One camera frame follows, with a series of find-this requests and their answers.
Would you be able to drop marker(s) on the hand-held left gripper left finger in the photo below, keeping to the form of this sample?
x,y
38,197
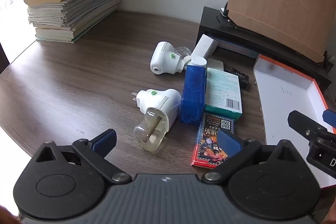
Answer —
x,y
105,140

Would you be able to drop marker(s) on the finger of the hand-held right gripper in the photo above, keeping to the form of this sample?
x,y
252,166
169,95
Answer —
x,y
330,117
302,121

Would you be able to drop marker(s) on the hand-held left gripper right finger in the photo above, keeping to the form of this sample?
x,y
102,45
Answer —
x,y
228,142

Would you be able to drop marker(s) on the red playing card box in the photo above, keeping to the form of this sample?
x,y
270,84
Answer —
x,y
207,140

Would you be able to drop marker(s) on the white cardboard box with orange rim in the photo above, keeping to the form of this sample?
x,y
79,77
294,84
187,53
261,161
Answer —
x,y
278,98

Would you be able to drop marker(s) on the teal and white box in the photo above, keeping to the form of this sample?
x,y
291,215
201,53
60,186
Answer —
x,y
223,92

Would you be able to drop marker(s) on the blue plastic box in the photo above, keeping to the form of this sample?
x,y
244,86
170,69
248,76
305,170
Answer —
x,y
193,90

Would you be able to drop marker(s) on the black charger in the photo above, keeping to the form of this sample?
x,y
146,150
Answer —
x,y
242,81

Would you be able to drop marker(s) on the white mosquito repellent plug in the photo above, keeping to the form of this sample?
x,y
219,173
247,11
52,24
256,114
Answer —
x,y
164,58
160,103

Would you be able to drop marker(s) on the white charger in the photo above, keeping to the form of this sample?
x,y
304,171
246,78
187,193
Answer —
x,y
218,64

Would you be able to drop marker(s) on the white rectangular box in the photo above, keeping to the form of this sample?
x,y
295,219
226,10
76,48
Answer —
x,y
204,45

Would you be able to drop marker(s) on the black monitor riser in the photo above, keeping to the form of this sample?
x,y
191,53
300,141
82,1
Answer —
x,y
210,19

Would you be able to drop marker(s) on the stack of books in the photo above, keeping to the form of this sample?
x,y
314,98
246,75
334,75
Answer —
x,y
65,11

